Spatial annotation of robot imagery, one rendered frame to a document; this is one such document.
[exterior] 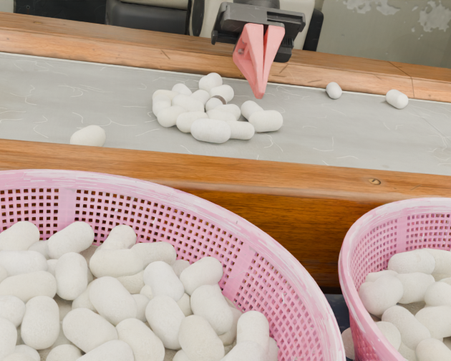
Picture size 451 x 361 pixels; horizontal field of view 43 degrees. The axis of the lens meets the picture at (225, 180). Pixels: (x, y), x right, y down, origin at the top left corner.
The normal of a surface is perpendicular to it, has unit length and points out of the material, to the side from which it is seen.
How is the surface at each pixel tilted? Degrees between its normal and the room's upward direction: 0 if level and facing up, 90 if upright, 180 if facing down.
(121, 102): 0
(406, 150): 0
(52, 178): 75
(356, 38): 90
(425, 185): 0
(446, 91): 45
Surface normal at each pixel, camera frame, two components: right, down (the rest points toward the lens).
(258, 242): -0.67, -0.06
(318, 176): 0.16, -0.89
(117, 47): 0.22, -0.31
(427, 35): 0.24, 0.45
